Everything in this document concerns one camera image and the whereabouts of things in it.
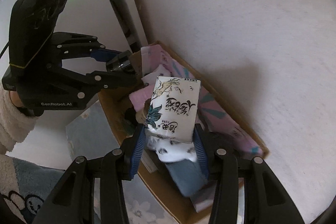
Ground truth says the white fleece sleeve forearm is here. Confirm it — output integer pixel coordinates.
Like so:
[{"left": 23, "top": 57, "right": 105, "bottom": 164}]
[{"left": 1, "top": 88, "right": 38, "bottom": 155}]

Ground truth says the small black cylinder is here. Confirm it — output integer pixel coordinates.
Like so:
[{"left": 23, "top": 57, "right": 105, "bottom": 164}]
[{"left": 105, "top": 50, "right": 135, "bottom": 74}]

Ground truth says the white tissue pack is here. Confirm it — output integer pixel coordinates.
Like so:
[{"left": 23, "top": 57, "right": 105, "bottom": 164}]
[{"left": 144, "top": 75, "right": 202, "bottom": 144}]

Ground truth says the grey blue fuzzy sock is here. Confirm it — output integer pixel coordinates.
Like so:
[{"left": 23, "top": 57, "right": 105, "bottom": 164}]
[{"left": 165, "top": 160, "right": 209, "bottom": 197}]

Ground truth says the pink fuzzy sock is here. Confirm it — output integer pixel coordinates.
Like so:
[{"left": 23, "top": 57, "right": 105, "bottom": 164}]
[{"left": 129, "top": 85, "right": 154, "bottom": 112}]

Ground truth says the white spotted sock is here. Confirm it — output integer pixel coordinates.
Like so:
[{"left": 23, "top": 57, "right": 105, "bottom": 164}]
[{"left": 147, "top": 136, "right": 198, "bottom": 163}]

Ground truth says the cardboard box pink lining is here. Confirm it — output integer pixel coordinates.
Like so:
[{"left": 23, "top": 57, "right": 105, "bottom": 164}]
[{"left": 97, "top": 40, "right": 270, "bottom": 224}]

